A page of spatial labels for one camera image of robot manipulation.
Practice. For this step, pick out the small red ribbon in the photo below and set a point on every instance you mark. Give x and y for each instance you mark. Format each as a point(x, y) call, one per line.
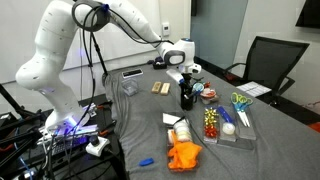
point(207, 84)

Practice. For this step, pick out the pens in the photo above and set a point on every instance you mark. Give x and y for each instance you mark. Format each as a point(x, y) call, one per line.
point(196, 94)

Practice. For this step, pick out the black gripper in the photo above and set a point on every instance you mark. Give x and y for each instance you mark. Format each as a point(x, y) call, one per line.
point(187, 80)

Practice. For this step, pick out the purple folded umbrella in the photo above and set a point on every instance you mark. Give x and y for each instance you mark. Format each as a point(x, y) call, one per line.
point(150, 62)

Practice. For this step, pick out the clear compartment organizer tray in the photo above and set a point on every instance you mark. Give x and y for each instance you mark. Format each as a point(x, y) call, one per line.
point(246, 133)

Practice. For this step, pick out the orange bag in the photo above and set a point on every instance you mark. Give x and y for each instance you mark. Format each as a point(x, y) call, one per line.
point(315, 127)

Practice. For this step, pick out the black mesh office chair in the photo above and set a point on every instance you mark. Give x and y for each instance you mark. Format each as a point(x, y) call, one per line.
point(270, 60)

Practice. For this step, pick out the white tape roll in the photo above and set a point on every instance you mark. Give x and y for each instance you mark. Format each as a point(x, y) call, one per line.
point(228, 128)

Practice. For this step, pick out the white card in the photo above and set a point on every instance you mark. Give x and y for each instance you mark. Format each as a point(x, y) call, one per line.
point(170, 118)

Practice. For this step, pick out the white framed tablet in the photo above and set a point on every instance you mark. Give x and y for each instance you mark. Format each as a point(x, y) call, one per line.
point(132, 73)

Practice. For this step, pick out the white whiteboard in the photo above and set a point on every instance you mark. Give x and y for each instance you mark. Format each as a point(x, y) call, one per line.
point(133, 55)

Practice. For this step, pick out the black wall television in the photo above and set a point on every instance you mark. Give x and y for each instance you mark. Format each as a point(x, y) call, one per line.
point(310, 13)

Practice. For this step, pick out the orange cloth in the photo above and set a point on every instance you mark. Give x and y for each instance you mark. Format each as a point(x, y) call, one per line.
point(184, 155)

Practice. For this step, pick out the black metal stand legs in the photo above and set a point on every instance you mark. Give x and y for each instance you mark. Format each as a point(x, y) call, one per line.
point(20, 124)

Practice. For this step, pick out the white emergency stop box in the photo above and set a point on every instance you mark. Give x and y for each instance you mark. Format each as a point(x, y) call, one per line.
point(97, 146)

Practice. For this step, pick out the stack of white tape rolls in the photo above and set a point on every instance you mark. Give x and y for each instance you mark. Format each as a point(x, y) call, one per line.
point(182, 131)

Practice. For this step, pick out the small blue eraser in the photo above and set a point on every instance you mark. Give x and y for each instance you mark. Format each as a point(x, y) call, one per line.
point(146, 162)

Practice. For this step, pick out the blue ribbon spool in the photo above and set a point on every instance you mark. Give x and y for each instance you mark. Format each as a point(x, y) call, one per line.
point(198, 87)

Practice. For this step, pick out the blue tube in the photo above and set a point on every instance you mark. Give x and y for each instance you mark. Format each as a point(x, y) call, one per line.
point(225, 114)

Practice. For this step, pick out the grey tablecloth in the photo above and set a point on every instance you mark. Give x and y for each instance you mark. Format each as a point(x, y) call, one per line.
point(266, 156)

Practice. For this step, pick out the green blue scissors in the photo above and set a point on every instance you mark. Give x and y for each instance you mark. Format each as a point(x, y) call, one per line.
point(240, 104)

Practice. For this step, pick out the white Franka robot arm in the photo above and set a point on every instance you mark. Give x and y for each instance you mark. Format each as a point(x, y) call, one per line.
point(50, 50)

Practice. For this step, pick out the white printed paper sheet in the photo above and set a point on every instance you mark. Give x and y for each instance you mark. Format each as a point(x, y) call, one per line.
point(254, 89)

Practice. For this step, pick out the white wall thermostat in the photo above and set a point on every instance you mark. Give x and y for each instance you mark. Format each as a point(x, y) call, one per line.
point(166, 29)

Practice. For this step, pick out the black tripod pole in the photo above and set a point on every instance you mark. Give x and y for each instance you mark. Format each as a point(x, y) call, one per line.
point(100, 55)

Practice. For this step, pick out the black wall panel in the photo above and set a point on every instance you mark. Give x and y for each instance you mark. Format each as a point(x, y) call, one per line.
point(193, 7)

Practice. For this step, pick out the wooden block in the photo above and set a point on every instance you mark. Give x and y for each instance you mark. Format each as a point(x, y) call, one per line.
point(165, 89)
point(156, 87)

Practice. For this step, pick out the black cup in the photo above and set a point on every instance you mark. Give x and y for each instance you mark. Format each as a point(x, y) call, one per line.
point(187, 104)

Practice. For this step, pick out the red gift bow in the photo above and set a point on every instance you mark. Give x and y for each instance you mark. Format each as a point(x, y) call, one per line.
point(211, 131)

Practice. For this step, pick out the clear acrylic card holder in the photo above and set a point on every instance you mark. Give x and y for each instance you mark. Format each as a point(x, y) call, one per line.
point(130, 87)

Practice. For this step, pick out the gold gift bow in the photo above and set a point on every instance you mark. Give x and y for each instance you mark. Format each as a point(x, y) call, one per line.
point(211, 116)

